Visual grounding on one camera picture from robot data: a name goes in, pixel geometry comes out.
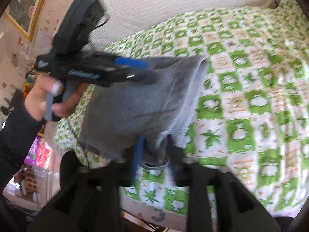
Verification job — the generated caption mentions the grey pants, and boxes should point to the grey pants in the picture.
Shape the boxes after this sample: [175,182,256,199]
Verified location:
[79,55,209,170]

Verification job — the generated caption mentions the left hand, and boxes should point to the left hand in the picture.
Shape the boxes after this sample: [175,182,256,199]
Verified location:
[25,73,88,121]

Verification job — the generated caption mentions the purple prunes box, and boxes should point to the purple prunes box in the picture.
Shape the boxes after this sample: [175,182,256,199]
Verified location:
[24,136,52,169]

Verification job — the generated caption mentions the green patterned bed sheet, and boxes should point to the green patterned bed sheet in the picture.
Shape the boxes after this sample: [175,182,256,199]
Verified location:
[107,0,308,216]

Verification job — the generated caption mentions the black cable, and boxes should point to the black cable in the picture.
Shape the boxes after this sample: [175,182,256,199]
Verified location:
[89,14,110,51]

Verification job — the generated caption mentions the framed wall picture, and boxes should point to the framed wall picture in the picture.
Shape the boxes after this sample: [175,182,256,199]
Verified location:
[4,0,47,41]

